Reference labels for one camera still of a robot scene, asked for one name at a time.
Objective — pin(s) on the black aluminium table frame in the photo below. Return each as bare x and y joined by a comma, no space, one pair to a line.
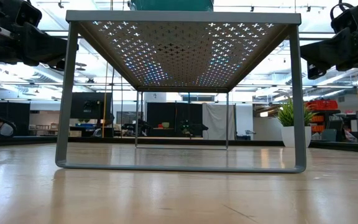
104,140

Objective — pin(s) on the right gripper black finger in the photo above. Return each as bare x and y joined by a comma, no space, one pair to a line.
331,49

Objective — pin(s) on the black monitor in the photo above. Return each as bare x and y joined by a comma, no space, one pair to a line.
90,105

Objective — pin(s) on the black partition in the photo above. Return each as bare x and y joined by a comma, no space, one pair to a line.
166,115

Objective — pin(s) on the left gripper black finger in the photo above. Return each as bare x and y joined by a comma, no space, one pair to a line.
45,46

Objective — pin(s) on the person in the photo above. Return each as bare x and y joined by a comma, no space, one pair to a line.
4,130

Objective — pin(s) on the red storage bin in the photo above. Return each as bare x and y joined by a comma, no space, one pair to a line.
322,104

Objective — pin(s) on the small potted green plant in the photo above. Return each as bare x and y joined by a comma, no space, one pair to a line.
286,135

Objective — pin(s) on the blue-green patterned mini bowl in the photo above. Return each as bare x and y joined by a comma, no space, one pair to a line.
171,4

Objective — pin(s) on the black robot arm green light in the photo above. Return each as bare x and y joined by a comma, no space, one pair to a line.
194,127

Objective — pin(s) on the grey perforated metal riser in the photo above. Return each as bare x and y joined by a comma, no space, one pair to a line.
179,17

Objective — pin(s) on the white curtain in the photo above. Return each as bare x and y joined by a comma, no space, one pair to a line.
216,121

